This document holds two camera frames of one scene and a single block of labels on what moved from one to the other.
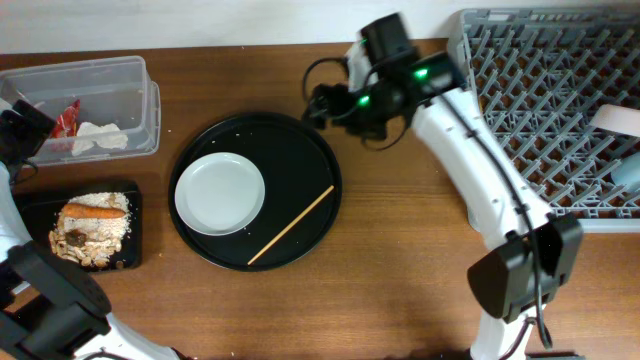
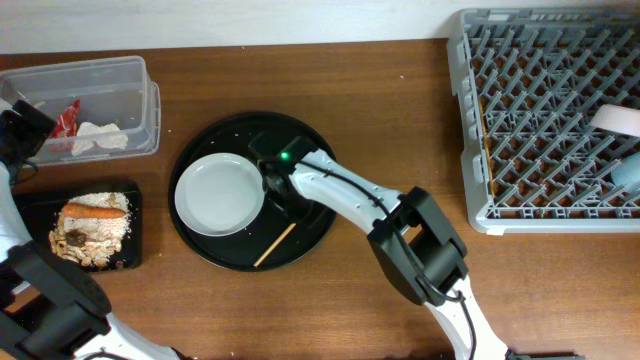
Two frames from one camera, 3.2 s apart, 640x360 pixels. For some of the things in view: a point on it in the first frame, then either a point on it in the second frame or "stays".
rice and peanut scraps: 104,234 stays
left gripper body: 24,136 stays
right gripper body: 368,109 -> 291,200
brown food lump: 76,237 stays
